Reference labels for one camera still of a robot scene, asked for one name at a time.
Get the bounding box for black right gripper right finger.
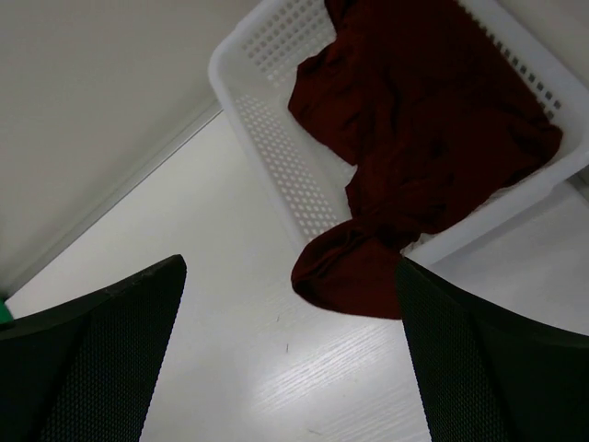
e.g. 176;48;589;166
396;259;588;441

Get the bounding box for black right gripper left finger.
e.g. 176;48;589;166
1;255;187;441

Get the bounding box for dark red t shirt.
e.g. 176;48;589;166
288;0;562;320

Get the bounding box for green folded t shirt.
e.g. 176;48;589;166
0;298;14;328

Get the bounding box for white plastic basket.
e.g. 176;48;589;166
208;1;588;266

